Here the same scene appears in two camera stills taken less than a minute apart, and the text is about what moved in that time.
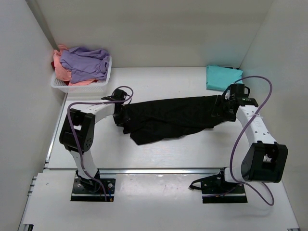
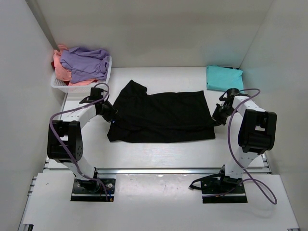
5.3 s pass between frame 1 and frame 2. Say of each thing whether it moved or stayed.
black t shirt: moved
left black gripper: moved
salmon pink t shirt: stayed
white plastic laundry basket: stayed
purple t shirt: stayed
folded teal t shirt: stayed
